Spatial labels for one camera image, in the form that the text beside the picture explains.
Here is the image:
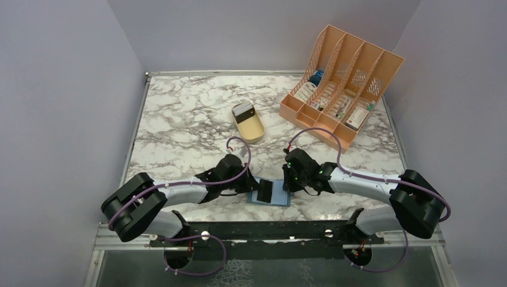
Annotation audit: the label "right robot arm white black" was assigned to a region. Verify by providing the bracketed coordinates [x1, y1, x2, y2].
[282, 148, 445, 243]

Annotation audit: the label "small items in organizer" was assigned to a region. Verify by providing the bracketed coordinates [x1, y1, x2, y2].
[310, 98, 329, 111]

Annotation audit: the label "white box in organizer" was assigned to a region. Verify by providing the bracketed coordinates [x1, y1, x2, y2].
[294, 81, 317, 102]

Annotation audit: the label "blue card holder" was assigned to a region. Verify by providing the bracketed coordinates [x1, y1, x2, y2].
[248, 176, 291, 207]

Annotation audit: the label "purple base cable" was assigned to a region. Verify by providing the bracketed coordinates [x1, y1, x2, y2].
[163, 233, 230, 277]
[343, 230, 411, 275]

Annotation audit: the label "red white medicine box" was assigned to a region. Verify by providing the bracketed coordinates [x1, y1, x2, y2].
[345, 106, 369, 131]

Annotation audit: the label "stack of cards in tray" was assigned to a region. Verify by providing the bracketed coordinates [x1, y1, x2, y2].
[231, 101, 253, 116]

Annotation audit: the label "black mounting rail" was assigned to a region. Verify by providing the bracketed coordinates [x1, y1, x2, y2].
[147, 220, 384, 261]

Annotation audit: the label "blue bottle in organizer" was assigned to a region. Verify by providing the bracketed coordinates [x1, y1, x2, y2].
[308, 69, 324, 87]

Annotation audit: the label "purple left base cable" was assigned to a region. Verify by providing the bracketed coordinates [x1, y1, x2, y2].
[163, 233, 230, 277]

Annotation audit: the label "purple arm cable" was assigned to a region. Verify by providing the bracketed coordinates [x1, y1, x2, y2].
[283, 127, 453, 224]
[108, 136, 253, 231]

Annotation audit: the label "orange file organizer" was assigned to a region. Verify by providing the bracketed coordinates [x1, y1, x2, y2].
[279, 25, 405, 151]

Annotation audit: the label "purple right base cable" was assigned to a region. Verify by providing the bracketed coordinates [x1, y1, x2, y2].
[343, 230, 411, 275]

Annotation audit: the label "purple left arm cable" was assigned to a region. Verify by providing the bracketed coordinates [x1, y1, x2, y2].
[108, 136, 253, 231]

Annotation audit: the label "beige oval tray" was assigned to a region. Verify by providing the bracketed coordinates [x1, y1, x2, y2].
[231, 106, 265, 144]

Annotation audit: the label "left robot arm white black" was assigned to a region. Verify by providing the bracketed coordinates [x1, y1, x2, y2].
[100, 154, 260, 246]

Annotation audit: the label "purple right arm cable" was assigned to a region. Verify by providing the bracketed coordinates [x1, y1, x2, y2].
[283, 127, 453, 224]

